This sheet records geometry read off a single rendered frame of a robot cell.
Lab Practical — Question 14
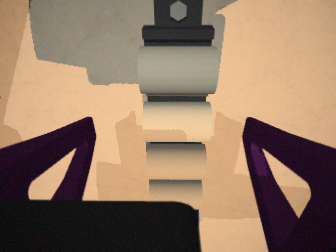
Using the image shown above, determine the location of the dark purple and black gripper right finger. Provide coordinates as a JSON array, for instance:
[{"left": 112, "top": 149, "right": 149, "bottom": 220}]
[{"left": 242, "top": 117, "right": 336, "bottom": 252}]

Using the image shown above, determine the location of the dark grey mounting plate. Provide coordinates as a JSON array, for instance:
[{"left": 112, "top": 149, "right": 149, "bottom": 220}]
[{"left": 154, "top": 0, "right": 203, "bottom": 27}]

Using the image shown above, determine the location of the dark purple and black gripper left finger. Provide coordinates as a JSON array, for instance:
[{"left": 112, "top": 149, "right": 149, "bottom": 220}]
[{"left": 0, "top": 117, "right": 96, "bottom": 200}]

